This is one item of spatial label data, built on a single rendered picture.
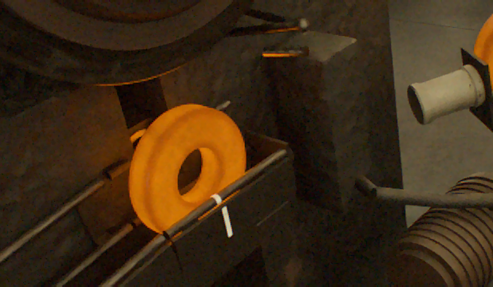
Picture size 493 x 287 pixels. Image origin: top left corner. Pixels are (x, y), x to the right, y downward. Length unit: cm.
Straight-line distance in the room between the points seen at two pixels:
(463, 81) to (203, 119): 40
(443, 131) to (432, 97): 128
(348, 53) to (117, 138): 31
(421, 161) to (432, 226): 114
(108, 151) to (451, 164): 145
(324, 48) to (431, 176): 121
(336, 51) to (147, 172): 29
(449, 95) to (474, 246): 21
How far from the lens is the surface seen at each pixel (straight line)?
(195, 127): 80
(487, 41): 105
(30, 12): 62
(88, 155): 82
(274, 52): 75
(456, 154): 219
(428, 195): 101
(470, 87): 105
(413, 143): 226
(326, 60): 90
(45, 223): 80
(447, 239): 102
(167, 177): 79
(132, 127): 89
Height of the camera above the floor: 116
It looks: 29 degrees down
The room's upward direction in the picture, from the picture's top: 12 degrees counter-clockwise
